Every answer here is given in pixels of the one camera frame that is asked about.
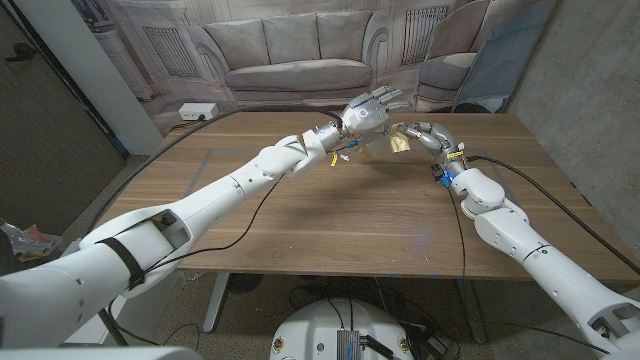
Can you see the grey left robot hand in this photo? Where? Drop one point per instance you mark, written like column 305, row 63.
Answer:
column 367, row 115

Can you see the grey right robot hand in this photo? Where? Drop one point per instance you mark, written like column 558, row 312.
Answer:
column 440, row 140

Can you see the gold foil envelope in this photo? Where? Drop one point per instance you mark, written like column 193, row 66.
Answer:
column 396, row 145

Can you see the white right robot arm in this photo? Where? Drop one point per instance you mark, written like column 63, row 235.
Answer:
column 550, row 270

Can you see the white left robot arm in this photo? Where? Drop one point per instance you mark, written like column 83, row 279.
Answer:
column 200, row 205

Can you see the yellow right wrist tag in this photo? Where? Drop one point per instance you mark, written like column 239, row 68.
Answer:
column 455, row 154

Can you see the blue right wrist connector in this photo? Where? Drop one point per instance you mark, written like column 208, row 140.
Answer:
column 444, row 181

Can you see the printed living room backdrop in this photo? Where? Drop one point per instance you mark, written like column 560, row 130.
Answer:
column 300, row 60

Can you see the blue-grey leaning panel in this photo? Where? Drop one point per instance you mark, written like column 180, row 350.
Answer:
column 505, row 60

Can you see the white power outlet box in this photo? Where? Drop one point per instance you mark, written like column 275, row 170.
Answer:
column 198, row 111

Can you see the metal table leg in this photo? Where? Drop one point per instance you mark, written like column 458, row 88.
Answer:
column 216, row 302
column 472, row 310

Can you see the floor power strip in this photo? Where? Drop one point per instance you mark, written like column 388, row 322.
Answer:
column 436, row 345

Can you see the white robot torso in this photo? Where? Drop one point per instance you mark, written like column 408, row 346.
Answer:
column 310, row 330

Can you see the grey metal electronics box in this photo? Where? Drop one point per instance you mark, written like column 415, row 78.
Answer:
column 347, row 345

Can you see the crumpled plastic bag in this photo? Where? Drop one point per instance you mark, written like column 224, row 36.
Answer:
column 30, row 242

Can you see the black fabric bundle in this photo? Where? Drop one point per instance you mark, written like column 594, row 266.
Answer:
column 5, row 255

